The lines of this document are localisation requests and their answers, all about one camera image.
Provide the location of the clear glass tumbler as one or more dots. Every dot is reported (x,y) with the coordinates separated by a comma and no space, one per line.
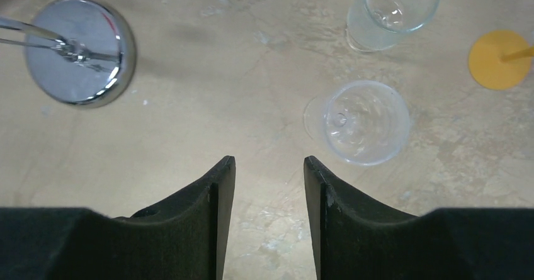
(376,25)

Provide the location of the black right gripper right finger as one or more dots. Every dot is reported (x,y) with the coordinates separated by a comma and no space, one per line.
(357,237)

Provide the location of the chrome wine glass rack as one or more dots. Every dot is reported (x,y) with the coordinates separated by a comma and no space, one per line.
(79,52)

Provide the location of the clear wine glass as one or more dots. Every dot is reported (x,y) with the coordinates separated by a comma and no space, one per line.
(362,122)

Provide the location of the yellow wine glass near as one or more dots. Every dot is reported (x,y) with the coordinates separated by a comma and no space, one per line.
(500,59)

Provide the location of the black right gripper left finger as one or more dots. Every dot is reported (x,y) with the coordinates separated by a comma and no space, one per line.
(183,236)

